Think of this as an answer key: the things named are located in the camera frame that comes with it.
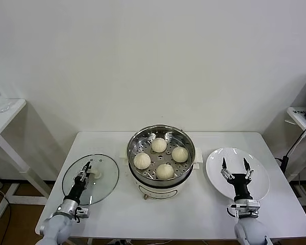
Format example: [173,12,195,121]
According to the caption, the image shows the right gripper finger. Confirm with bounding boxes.
[220,157,233,181]
[243,157,254,181]

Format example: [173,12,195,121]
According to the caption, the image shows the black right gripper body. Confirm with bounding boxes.
[228,173,253,203]

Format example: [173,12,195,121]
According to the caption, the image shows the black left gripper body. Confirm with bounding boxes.
[64,178,89,203]

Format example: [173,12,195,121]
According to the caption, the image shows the glass lid with white handle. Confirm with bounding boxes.
[62,154,120,205]

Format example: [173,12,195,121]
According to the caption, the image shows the white steamed baozi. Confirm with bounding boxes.
[133,153,151,170]
[156,163,175,180]
[171,146,189,163]
[151,137,168,153]

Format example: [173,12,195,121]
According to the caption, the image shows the perforated stainless steamer basket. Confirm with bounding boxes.
[127,124,196,187]

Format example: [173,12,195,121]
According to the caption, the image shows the white round plate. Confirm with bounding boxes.
[206,147,270,204]

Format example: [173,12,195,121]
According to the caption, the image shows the white electric cooker base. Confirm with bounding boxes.
[119,146,203,201]

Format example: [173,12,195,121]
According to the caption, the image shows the white side table with glassware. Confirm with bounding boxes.
[0,98,54,206]

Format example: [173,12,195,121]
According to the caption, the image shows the clear glass bowl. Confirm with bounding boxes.
[0,98,11,113]

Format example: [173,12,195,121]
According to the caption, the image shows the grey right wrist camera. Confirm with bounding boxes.
[226,199,261,219]

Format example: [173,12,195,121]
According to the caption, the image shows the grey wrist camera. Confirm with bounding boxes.
[75,207,90,218]
[226,199,261,219]

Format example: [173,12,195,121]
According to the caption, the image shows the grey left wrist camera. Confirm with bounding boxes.
[75,207,90,218]

